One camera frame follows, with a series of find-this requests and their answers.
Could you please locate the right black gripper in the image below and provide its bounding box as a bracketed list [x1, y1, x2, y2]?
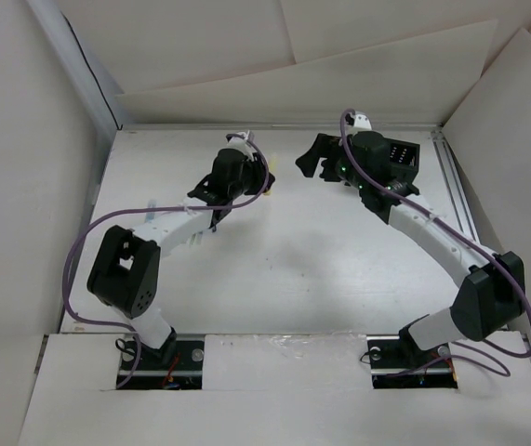
[295, 133, 368, 191]

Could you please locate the yellow highlighter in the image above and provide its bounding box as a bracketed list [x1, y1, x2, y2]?
[263, 153, 278, 196]

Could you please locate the light blue highlighter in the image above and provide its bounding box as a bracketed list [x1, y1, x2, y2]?
[144, 199, 156, 223]

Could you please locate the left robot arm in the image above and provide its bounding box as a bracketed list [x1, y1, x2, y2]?
[86, 147, 274, 369]

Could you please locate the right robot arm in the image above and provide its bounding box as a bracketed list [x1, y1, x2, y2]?
[296, 131, 524, 366]

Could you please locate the black two-compartment organizer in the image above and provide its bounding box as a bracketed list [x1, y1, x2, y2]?
[387, 138, 420, 183]

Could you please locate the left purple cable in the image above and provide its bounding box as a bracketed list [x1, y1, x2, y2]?
[62, 132, 271, 389]

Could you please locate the purple cable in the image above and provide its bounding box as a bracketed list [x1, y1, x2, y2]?
[62, 132, 271, 389]
[340, 108, 531, 377]

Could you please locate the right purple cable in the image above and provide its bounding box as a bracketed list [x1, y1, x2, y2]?
[340, 108, 531, 377]

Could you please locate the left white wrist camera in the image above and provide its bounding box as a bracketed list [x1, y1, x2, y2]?
[226, 130, 257, 159]

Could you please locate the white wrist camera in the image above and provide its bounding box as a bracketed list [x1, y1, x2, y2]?
[226, 130, 257, 159]
[345, 111, 373, 135]

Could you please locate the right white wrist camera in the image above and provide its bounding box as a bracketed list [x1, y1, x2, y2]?
[345, 111, 373, 135]

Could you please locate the aluminium rail right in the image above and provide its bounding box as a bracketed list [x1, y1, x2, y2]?
[431, 129, 479, 242]

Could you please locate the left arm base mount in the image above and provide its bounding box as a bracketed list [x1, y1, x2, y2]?
[114, 334, 206, 391]

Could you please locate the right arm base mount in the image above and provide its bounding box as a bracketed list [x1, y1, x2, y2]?
[360, 334, 458, 389]

